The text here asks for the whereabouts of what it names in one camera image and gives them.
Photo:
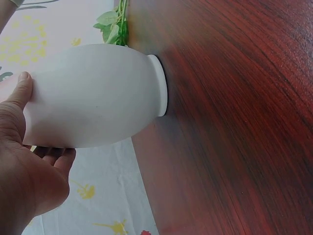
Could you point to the green leafy plant stems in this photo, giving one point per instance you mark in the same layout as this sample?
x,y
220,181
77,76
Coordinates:
x,y
113,27

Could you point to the white ceramic vase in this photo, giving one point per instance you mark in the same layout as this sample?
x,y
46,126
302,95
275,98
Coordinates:
x,y
93,95

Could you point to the person's left hand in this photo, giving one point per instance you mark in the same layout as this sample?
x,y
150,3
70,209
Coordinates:
x,y
22,176

